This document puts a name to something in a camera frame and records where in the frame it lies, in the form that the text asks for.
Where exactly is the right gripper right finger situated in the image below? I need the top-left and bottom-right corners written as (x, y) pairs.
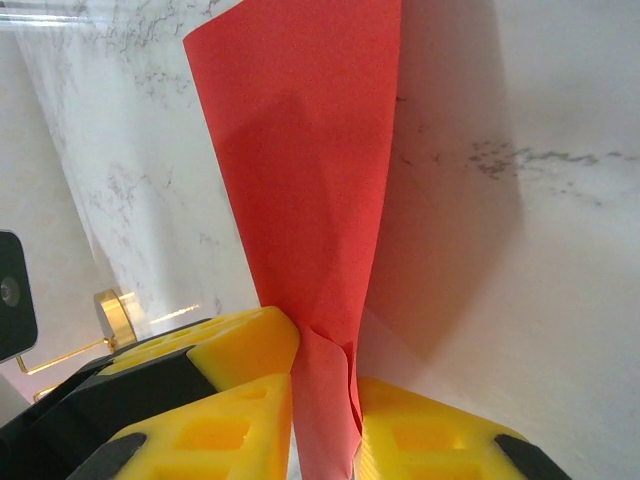
top-left (352, 375), bottom-right (571, 480)

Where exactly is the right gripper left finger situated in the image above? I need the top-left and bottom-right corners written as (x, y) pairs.
top-left (64, 372), bottom-right (294, 480)

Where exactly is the red paper sheet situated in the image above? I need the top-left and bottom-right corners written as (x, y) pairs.
top-left (182, 0), bottom-right (404, 480)

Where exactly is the gold wire glass rack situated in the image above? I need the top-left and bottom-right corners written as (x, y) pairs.
top-left (17, 288), bottom-right (141, 404)

